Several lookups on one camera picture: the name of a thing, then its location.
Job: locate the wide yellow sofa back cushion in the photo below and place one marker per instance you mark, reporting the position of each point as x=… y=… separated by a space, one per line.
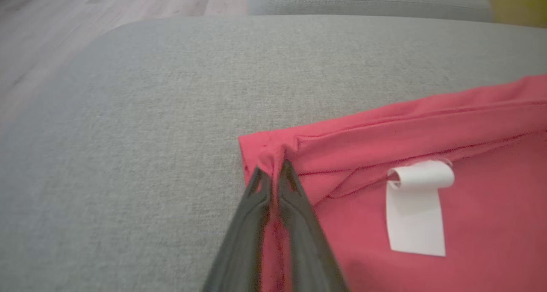
x=521 y=1

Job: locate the grey sofa seat cushion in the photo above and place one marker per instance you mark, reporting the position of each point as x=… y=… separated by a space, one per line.
x=128 y=155
x=363 y=5

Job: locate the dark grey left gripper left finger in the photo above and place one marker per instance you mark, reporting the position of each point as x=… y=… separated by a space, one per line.
x=243 y=240

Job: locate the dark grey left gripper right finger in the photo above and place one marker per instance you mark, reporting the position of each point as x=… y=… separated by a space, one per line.
x=305 y=240

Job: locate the red and white garment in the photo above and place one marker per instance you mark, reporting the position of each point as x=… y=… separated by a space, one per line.
x=491 y=240

